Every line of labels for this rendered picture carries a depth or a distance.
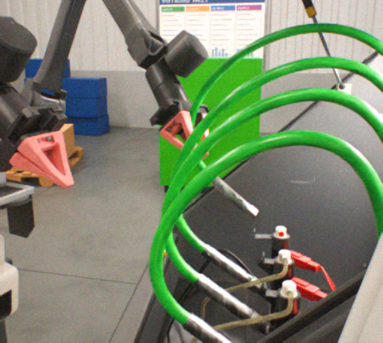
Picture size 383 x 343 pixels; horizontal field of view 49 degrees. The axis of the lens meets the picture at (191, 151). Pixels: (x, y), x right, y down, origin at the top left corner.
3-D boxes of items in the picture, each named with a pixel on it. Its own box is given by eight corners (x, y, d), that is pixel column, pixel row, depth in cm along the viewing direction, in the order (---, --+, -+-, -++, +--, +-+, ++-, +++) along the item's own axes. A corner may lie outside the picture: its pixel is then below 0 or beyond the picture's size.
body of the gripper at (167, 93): (212, 112, 79) (196, 82, 82) (172, 105, 71) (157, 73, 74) (191, 132, 82) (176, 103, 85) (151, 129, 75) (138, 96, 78)
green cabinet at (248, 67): (251, 171, 487) (256, 56, 456) (256, 195, 404) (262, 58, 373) (170, 168, 495) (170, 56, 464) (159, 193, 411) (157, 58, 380)
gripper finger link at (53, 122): (72, 170, 50) (23, 113, 51) (43, 205, 53) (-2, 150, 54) (104, 157, 56) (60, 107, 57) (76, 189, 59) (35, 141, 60)
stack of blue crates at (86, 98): (28, 133, 698) (21, 59, 669) (44, 128, 744) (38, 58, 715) (98, 137, 671) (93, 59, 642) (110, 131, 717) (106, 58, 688)
